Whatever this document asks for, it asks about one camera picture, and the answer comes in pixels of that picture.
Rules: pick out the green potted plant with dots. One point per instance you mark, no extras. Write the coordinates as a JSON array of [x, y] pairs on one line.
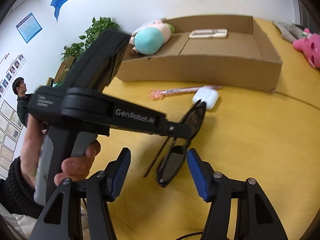
[[91, 34]]

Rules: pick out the brown cardboard box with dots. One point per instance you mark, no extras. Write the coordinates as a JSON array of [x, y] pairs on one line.
[[245, 58]]

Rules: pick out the white clear phone case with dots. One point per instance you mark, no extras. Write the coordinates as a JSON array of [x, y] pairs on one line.
[[208, 33]]

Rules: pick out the pink bear-topped pen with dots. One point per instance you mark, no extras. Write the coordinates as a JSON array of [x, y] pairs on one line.
[[158, 94]]

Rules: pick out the white earbuds case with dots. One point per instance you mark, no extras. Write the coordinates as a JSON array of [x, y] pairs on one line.
[[208, 95]]

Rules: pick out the pig plush teal shirt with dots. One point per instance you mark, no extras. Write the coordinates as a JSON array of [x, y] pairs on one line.
[[150, 37]]

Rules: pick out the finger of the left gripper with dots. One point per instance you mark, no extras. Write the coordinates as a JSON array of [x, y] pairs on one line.
[[174, 129]]

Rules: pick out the blue framed wall poster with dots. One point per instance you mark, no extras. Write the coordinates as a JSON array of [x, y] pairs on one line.
[[28, 27]]

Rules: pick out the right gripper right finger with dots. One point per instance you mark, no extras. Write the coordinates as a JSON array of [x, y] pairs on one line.
[[256, 217]]

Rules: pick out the grey folded cloth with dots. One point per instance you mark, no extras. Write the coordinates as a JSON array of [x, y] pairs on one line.
[[289, 32]]

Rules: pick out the person left hand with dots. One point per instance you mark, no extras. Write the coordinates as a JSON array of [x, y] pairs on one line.
[[76, 168]]

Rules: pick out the man in black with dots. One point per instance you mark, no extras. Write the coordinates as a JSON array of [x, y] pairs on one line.
[[19, 89]]

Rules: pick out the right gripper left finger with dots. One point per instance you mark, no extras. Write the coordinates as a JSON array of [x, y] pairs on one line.
[[61, 216]]

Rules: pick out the black left forearm sleeve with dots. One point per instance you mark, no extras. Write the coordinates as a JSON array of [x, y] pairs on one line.
[[16, 195]]

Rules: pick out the pink plush toy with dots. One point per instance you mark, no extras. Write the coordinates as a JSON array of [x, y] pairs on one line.
[[309, 46]]

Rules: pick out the black sunglasses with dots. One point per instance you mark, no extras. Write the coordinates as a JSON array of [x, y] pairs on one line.
[[170, 165]]

